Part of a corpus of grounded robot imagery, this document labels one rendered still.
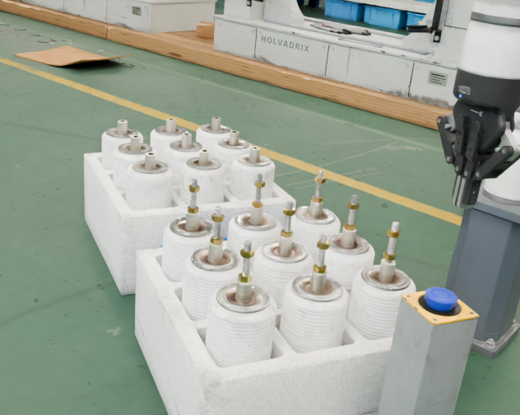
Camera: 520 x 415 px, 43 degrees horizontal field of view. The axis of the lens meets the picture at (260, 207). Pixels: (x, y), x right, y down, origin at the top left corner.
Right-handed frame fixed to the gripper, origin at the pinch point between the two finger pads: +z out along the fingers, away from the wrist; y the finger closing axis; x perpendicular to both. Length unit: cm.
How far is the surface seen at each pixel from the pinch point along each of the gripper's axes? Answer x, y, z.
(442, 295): -0.2, 0.2, 13.8
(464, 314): 1.7, 2.7, 15.4
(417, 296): -1.7, -2.4, 15.4
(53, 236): -36, -93, 47
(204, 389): -27.0, -9.9, 29.9
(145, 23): 47, -339, 33
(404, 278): 6.9, -16.1, 21.5
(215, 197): -6, -66, 28
